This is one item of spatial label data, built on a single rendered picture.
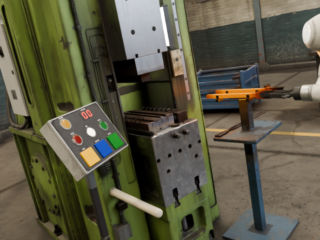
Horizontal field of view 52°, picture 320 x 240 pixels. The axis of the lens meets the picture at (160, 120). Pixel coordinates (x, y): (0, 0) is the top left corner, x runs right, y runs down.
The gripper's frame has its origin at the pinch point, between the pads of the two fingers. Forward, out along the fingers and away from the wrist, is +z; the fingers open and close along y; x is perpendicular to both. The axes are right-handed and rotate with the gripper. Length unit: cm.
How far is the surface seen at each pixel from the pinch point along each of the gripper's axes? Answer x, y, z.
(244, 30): 20, 710, 360
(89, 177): -16, -94, 51
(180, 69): 19, -2, 56
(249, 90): 0.3, 10.4, 15.1
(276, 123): -26.2, 25.8, 6.4
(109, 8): 63, -50, 59
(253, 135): -26.1, 2.0, 12.0
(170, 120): -7, -30, 49
